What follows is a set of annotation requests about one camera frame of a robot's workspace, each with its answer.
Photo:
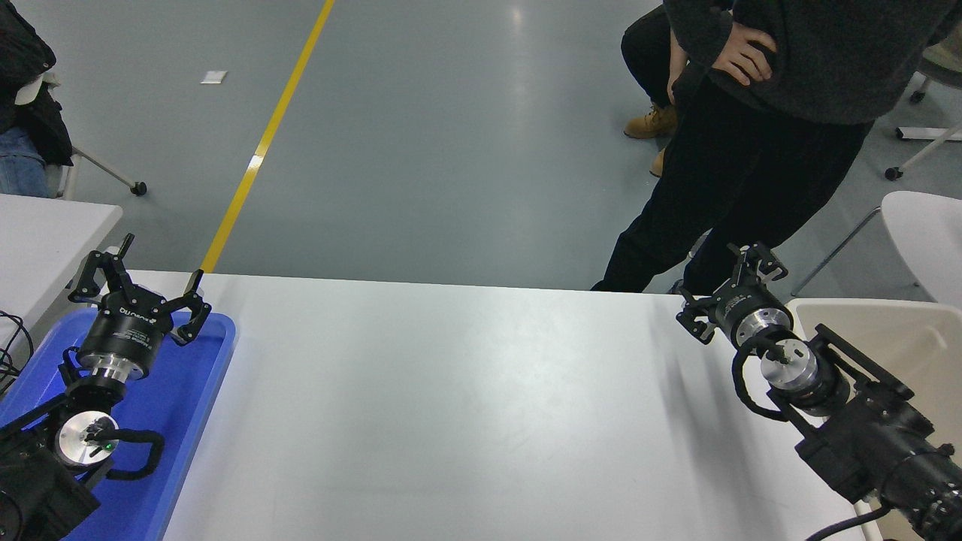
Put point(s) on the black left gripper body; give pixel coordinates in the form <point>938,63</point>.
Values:
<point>124,334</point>

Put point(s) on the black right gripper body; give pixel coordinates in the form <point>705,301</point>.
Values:
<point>748,304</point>

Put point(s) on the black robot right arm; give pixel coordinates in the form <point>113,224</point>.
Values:
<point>864,436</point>

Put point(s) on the person's right forearm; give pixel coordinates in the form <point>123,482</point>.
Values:
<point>676,60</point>

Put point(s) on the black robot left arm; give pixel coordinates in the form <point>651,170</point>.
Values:
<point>30,481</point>

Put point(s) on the person's right hand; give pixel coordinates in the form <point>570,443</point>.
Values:
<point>744,54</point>

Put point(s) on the white side table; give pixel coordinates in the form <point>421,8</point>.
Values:
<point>45,240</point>

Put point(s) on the person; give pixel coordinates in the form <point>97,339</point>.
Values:
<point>30,128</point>
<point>751,188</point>
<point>646,52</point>

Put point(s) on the blue plastic tray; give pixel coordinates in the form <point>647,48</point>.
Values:
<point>188,391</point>

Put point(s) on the white wheeled chair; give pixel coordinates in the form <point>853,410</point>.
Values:
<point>138,188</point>

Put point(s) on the large pale bin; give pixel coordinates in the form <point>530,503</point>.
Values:
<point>902,330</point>

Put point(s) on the white round table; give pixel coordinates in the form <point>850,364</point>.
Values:
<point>924,233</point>

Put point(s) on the grey wheeled office chair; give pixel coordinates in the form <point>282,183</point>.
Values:
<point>948,75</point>

